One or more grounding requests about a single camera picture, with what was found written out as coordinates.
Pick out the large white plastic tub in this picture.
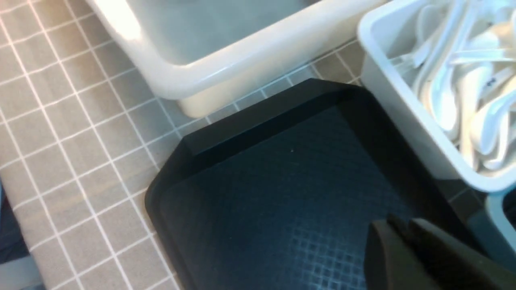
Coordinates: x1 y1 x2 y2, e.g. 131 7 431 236
88 0 385 118

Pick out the blue-grey chopstick bin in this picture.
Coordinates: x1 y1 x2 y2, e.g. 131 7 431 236
467 190 516 268

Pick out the black serving tray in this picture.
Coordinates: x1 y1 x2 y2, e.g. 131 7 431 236
144 79 480 290

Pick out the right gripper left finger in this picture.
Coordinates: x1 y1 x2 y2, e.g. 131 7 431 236
364 220 440 290

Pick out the white spoon bin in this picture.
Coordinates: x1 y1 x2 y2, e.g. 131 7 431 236
358 0 516 193

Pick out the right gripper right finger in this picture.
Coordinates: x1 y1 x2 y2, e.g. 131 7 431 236
387 216 516 290

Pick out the pile of white spoons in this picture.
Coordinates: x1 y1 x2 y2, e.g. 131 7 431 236
390 0 515 174

